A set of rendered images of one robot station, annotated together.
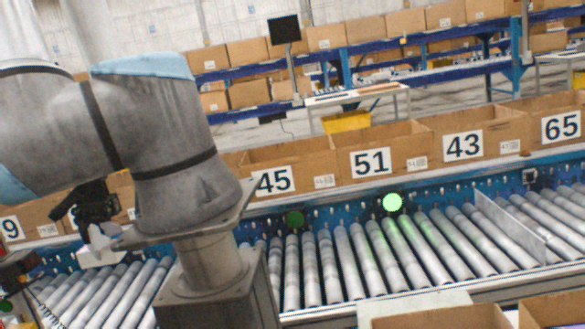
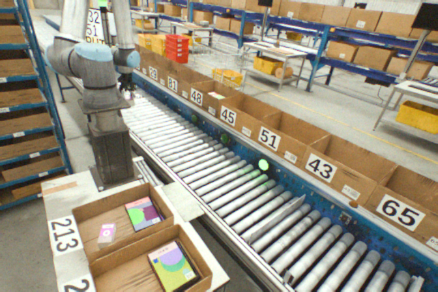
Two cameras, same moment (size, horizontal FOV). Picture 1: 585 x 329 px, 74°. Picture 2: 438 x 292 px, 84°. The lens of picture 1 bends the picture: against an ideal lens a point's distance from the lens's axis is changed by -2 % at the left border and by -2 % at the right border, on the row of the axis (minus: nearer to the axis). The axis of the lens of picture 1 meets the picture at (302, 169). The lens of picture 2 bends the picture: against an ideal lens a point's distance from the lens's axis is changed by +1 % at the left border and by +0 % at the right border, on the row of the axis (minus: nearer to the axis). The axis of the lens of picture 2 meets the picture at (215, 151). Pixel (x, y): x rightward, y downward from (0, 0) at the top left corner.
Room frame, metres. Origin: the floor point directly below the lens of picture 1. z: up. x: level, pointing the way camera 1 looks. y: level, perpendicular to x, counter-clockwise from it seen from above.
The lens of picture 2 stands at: (0.28, -1.01, 1.74)
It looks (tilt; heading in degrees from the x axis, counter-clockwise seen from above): 33 degrees down; 45
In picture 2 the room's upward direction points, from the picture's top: 6 degrees clockwise
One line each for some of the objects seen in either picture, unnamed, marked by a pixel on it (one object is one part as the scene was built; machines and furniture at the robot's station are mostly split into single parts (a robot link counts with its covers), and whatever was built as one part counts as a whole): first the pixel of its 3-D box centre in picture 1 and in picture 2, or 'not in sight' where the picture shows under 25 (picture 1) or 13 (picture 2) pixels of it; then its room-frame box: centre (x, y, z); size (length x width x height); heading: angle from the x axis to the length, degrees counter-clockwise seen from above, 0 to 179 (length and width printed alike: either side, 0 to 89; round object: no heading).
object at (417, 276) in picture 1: (403, 251); (233, 185); (1.21, -0.29, 0.72); 0.52 x 0.05 x 0.05; 178
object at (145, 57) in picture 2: not in sight; (150, 63); (1.72, 1.61, 0.96); 0.39 x 0.29 x 0.17; 88
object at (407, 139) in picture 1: (378, 151); (289, 137); (1.66, -0.34, 0.96); 0.39 x 0.29 x 0.17; 88
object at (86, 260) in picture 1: (101, 253); (128, 100); (0.95, 0.56, 1.04); 0.10 x 0.06 x 0.05; 88
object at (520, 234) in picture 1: (505, 223); (279, 217); (1.20, -0.64, 0.76); 0.46 x 0.01 x 0.09; 178
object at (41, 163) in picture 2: not in sight; (31, 159); (0.33, 1.23, 0.39); 0.40 x 0.30 x 0.10; 179
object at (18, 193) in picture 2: not in sight; (38, 176); (0.32, 1.23, 0.19); 0.40 x 0.30 x 0.10; 0
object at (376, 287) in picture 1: (366, 258); (219, 175); (1.21, -0.16, 0.72); 0.52 x 0.05 x 0.05; 178
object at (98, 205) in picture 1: (93, 198); (127, 81); (0.95, 0.53, 1.19); 0.09 x 0.08 x 0.12; 88
